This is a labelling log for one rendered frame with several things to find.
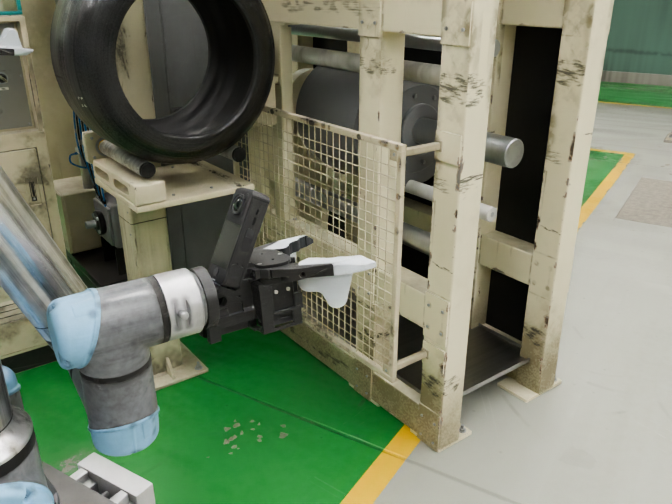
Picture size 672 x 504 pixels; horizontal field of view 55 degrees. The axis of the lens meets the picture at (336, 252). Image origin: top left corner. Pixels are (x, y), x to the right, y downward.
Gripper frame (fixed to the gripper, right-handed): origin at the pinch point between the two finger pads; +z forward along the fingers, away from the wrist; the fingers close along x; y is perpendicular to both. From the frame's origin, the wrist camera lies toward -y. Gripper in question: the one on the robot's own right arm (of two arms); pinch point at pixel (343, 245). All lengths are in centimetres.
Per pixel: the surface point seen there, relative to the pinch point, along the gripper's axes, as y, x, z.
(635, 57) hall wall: -1, -510, 825
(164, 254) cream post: 38, -150, 20
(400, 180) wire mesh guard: 7, -61, 56
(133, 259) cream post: 37, -152, 9
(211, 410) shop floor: 90, -128, 21
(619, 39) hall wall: -27, -529, 814
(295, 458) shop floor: 95, -91, 34
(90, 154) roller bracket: -1, -141, -1
